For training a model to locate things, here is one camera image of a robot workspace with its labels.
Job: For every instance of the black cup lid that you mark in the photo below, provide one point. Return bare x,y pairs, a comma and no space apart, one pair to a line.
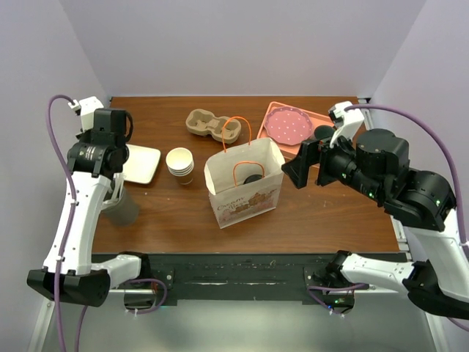
252,178

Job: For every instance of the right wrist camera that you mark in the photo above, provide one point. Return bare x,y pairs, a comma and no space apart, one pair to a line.
347,121

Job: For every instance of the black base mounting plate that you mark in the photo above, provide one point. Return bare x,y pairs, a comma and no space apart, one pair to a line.
238,277

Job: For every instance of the pink plastic tray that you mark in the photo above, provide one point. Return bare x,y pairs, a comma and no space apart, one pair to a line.
291,151

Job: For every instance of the dark green mug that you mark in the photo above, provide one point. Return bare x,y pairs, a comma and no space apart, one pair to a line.
323,132

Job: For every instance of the paper bag orange handles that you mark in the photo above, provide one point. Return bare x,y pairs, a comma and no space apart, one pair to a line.
224,173

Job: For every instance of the pink dotted plate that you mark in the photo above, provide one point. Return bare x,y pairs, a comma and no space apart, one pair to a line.
288,126

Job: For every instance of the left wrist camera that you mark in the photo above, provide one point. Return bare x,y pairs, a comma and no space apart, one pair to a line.
85,109

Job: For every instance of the cardboard cup carrier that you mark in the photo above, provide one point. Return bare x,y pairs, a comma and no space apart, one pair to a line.
204,123

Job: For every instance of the stack of paper cups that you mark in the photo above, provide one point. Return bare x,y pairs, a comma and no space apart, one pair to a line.
180,164

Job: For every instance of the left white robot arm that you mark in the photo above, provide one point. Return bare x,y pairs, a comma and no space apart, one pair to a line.
93,164

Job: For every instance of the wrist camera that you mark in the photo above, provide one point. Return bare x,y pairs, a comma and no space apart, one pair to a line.
347,121
85,109

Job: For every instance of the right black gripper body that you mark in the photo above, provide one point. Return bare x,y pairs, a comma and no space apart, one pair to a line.
338,162

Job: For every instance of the white rectangular plate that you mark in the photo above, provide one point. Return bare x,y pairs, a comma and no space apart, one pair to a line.
141,165

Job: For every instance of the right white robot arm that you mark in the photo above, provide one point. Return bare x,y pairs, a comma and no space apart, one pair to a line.
377,165

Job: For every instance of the grey holder cup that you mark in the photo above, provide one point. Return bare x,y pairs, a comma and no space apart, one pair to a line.
123,212

